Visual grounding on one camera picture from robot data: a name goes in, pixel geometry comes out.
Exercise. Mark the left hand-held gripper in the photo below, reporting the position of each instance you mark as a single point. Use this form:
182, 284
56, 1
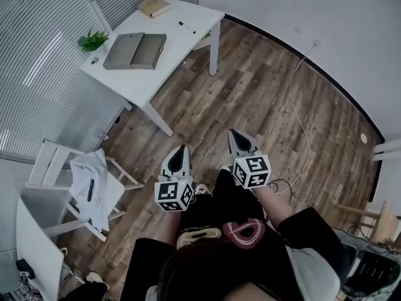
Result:
173, 194

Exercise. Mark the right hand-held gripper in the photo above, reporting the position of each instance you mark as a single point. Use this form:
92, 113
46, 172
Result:
252, 171

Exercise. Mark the grey box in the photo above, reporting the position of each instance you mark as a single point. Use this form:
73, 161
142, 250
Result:
133, 51

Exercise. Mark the black pen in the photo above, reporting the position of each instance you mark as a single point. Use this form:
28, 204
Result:
186, 27

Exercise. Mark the small black clip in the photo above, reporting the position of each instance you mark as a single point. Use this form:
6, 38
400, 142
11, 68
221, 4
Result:
94, 60

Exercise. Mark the green potted plant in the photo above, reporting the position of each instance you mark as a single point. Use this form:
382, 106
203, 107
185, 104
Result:
92, 40

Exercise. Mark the tan book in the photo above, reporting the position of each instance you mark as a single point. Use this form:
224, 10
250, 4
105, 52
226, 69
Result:
154, 6

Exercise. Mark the person's left forearm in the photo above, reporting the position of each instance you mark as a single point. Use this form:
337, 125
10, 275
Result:
170, 227

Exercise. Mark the person's right forearm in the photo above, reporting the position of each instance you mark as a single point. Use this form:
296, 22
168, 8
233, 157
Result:
274, 204

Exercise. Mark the white desk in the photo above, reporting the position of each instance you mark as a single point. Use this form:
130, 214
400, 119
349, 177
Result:
175, 47

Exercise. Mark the person's beige shoe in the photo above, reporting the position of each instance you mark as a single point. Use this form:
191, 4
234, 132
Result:
225, 168
203, 190

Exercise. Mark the person's black trousers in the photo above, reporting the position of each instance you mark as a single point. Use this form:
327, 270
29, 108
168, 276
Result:
232, 199

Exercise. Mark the white low cabinet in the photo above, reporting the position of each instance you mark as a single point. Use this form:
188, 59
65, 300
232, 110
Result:
116, 121

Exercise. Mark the white cloth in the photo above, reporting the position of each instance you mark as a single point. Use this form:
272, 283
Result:
94, 187

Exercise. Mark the black slim remote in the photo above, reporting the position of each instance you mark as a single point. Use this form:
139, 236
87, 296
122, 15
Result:
90, 190

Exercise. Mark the person's black printed top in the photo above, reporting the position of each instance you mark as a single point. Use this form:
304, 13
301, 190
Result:
219, 271

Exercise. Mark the round beige floor disc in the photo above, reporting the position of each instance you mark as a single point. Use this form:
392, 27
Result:
363, 137

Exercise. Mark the white wooden chair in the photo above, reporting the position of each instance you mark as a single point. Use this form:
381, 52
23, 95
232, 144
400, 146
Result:
53, 180

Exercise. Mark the light wooden chair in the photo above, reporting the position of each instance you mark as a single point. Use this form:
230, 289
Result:
379, 221

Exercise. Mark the white side table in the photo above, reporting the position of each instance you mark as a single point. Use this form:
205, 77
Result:
37, 249

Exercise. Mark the black backpack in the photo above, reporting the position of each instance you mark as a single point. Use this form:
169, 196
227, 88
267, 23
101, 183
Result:
372, 268

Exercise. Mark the small black device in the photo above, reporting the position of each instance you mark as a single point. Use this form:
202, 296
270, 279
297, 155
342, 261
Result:
25, 266

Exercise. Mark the white wall plug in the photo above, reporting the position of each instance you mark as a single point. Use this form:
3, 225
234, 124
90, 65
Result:
317, 44

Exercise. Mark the white furniture rail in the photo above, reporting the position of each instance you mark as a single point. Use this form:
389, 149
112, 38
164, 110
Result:
387, 150

